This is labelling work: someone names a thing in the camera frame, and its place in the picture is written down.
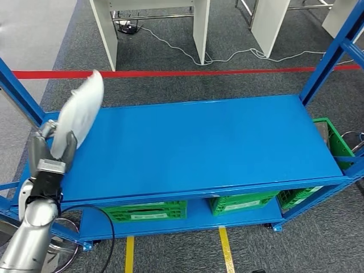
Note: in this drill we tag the white desk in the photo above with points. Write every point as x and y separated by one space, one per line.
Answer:
105 34
269 26

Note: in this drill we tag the red floor tape line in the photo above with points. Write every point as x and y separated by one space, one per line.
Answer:
171 72

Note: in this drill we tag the blue metal shelf rack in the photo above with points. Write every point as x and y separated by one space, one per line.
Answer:
198 150

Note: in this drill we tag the black power strip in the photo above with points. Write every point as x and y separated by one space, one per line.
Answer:
128 29

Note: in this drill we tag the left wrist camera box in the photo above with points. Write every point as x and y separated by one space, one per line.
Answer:
48 177

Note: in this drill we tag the grey flat sheet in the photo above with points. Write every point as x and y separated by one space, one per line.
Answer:
322 135

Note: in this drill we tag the chrome round stool base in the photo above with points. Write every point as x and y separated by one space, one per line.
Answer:
66 241

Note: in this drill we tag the white curved plastic part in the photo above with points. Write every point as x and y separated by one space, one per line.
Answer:
79 109

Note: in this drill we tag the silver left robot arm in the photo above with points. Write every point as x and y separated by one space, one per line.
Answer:
31 237

